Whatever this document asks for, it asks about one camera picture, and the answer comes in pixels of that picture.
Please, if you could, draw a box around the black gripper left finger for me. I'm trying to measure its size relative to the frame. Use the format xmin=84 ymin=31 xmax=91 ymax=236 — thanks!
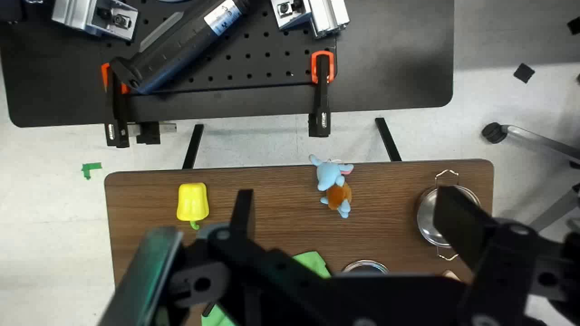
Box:
xmin=98 ymin=189 xmax=341 ymax=326

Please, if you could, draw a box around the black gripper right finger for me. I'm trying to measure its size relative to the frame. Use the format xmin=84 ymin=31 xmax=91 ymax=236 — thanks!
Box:
xmin=434 ymin=185 xmax=580 ymax=326

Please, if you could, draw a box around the green cloth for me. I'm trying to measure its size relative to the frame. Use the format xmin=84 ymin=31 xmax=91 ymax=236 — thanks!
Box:
xmin=202 ymin=251 xmax=334 ymax=326

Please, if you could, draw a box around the yellow toy pepper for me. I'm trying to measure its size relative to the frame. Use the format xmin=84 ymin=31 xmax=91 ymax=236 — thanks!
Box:
xmin=175 ymin=182 xmax=213 ymax=233

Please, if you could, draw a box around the grey stand leg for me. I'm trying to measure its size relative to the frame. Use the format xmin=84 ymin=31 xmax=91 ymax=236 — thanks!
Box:
xmin=530 ymin=184 xmax=580 ymax=236

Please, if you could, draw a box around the silver stand leg black foot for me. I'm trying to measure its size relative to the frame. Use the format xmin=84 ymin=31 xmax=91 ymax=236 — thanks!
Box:
xmin=481 ymin=122 xmax=580 ymax=164

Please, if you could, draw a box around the black table leg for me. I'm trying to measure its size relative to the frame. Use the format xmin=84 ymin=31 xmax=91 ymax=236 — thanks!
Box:
xmin=182 ymin=124 xmax=207 ymax=173
xmin=374 ymin=117 xmax=405 ymax=165

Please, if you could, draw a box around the blue plush toy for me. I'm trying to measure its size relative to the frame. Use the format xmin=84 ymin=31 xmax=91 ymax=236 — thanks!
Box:
xmin=309 ymin=153 xmax=356 ymax=222

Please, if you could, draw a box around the small black square pad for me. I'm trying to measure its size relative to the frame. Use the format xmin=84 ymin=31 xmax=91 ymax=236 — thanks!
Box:
xmin=512 ymin=62 xmax=537 ymax=86

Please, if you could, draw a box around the green tape mark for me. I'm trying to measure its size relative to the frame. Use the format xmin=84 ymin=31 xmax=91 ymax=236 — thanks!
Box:
xmin=80 ymin=162 xmax=104 ymax=184

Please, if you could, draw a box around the black perforated mounting board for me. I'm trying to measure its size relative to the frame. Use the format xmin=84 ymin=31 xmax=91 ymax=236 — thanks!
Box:
xmin=0 ymin=0 xmax=457 ymax=129

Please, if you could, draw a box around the orange black bar clamp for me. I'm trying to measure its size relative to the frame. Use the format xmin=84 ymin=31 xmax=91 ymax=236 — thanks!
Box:
xmin=98 ymin=60 xmax=133 ymax=151
xmin=307 ymin=50 xmax=338 ymax=140

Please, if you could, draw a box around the black blue elongated device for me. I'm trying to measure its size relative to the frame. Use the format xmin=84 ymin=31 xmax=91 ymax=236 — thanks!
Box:
xmin=111 ymin=0 xmax=254 ymax=97

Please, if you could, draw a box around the aluminium extrusion block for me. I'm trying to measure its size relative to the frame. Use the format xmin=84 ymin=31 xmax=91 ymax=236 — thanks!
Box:
xmin=51 ymin=0 xmax=142 ymax=42
xmin=269 ymin=0 xmax=352 ymax=41

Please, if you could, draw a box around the silver pot with wire handles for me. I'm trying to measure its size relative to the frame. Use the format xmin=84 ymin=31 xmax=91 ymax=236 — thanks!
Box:
xmin=416 ymin=167 xmax=486 ymax=265

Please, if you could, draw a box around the small black bracket silver rod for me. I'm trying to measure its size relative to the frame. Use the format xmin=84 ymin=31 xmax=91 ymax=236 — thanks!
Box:
xmin=135 ymin=120 xmax=180 ymax=147

